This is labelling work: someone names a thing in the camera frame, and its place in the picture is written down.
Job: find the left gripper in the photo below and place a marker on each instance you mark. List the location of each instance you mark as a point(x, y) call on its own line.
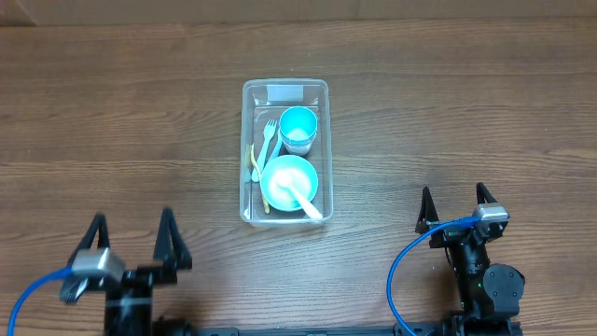
point(180, 260)

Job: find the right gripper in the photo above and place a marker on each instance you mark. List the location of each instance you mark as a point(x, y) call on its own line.
point(426, 216)

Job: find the yellow plastic fork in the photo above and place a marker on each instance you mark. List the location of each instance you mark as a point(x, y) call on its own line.
point(259, 176)

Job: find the light blue bowl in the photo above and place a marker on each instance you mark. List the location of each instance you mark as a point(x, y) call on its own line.
point(302, 175)

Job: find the pink plastic spoon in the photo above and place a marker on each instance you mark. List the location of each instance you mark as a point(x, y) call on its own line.
point(301, 196)

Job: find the light blue plastic fork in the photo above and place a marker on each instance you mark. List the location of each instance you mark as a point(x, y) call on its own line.
point(277, 147)

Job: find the pink cup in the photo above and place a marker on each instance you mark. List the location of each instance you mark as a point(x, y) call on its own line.
point(298, 150)

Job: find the white plastic fork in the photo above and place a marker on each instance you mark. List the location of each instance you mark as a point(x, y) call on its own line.
point(263, 133)

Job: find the green cup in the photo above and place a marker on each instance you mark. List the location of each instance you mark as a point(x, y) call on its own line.
point(297, 139)

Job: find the blue cup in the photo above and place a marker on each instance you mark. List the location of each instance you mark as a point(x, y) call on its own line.
point(299, 119)

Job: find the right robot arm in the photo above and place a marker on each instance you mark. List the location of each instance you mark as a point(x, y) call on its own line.
point(489, 292)

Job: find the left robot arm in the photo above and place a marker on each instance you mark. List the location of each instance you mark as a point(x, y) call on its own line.
point(131, 315)

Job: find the clear plastic container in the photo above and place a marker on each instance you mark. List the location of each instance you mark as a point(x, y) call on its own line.
point(269, 99)

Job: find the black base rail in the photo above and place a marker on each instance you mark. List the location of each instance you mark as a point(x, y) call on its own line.
point(326, 331)

